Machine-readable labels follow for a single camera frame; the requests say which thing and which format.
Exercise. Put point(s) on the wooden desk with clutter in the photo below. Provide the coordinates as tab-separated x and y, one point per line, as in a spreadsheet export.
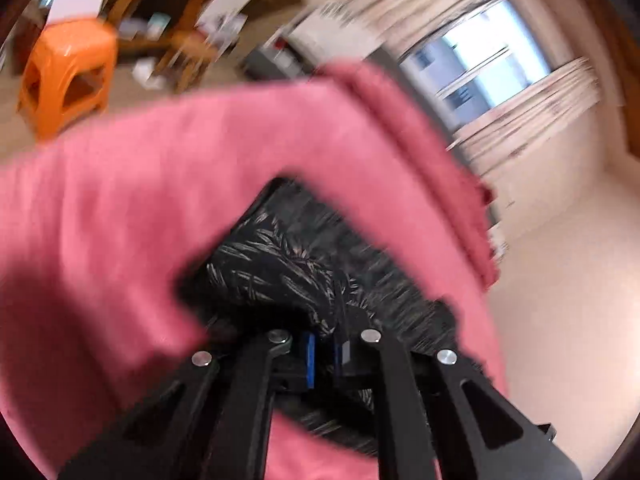
195	42

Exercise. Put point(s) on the orange plastic stool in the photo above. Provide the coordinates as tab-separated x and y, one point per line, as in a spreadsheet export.
70	60

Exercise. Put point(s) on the brown wooden frame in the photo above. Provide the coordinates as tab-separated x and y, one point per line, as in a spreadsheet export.
617	60

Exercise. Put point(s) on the black leaf-print pants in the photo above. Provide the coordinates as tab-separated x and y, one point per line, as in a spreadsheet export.
280	270

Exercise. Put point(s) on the red duvet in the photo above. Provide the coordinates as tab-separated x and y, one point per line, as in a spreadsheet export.
425	160

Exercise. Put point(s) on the pink bed sheet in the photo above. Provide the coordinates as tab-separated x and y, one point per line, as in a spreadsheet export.
110	220

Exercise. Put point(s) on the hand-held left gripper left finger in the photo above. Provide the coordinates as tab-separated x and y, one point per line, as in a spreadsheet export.
309	360

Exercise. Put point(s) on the white paper sheet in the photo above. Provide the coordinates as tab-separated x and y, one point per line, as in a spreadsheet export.
75	2

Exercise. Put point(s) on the window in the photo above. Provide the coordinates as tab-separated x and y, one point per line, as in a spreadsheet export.
480	50

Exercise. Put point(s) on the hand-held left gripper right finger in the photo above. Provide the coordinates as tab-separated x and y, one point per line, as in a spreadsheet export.
345	357

